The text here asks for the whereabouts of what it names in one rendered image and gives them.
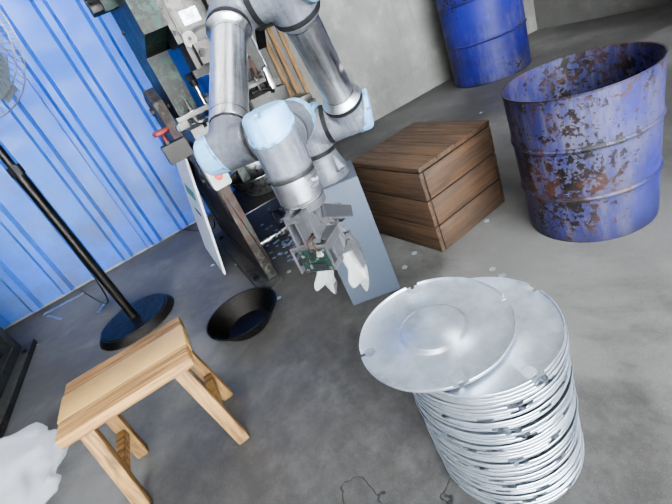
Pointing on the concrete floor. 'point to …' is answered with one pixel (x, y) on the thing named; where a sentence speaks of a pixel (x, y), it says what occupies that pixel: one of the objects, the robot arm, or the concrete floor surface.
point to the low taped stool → (109, 405)
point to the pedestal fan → (142, 311)
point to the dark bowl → (242, 315)
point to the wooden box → (432, 181)
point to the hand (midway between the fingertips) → (349, 284)
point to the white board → (199, 211)
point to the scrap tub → (591, 140)
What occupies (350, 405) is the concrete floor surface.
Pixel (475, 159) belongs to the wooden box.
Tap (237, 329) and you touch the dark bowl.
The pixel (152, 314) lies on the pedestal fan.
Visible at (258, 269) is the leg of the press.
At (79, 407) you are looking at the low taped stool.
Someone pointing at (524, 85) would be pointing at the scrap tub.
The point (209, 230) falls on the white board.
